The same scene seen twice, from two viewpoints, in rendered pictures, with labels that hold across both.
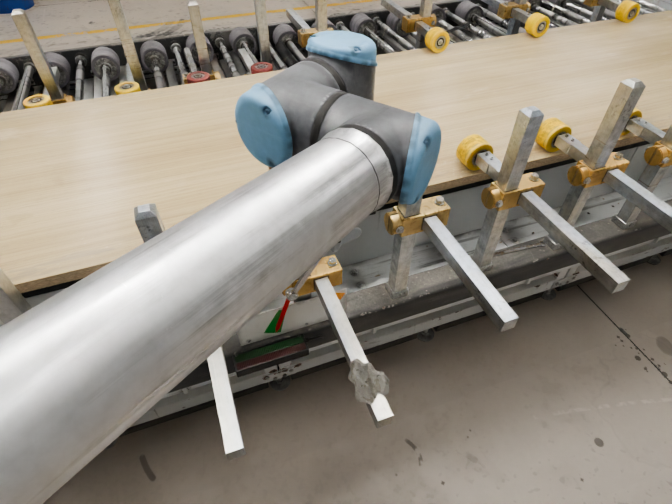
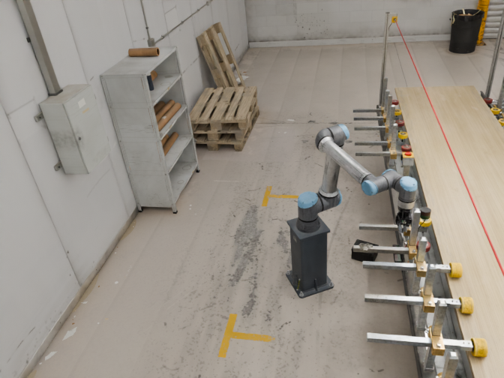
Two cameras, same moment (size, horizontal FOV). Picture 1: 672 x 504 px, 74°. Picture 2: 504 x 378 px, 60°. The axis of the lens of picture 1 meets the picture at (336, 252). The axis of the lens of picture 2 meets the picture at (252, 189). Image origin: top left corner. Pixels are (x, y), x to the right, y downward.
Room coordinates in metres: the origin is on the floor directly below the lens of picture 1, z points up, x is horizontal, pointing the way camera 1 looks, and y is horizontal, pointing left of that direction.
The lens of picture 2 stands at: (0.96, -2.13, 2.71)
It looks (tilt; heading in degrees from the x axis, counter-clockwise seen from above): 33 degrees down; 124
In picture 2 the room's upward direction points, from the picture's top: 6 degrees counter-clockwise
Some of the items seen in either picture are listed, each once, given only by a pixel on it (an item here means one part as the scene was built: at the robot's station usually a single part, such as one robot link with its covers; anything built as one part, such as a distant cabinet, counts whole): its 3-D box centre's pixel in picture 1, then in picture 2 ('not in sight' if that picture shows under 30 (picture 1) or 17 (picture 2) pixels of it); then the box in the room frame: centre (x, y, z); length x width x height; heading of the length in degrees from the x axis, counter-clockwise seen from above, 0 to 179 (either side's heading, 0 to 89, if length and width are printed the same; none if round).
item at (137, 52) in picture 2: not in sight; (144, 52); (-2.27, 1.05, 1.59); 0.30 x 0.08 x 0.08; 20
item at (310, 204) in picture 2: not in sight; (308, 205); (-0.16, 0.31, 0.79); 0.17 x 0.15 x 0.18; 56
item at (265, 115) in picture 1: (296, 115); (392, 180); (0.49, 0.05, 1.32); 0.12 x 0.12 x 0.09; 56
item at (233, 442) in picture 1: (214, 348); (392, 228); (0.48, 0.24, 0.82); 0.44 x 0.03 x 0.04; 20
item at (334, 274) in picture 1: (309, 275); (412, 249); (0.65, 0.06, 0.85); 0.14 x 0.06 x 0.05; 110
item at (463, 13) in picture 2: not in sight; (464, 31); (-0.02, 7.20, 0.36); 0.59 x 0.58 x 0.73; 110
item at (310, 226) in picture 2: not in sight; (307, 220); (-0.17, 0.30, 0.65); 0.19 x 0.19 x 0.10
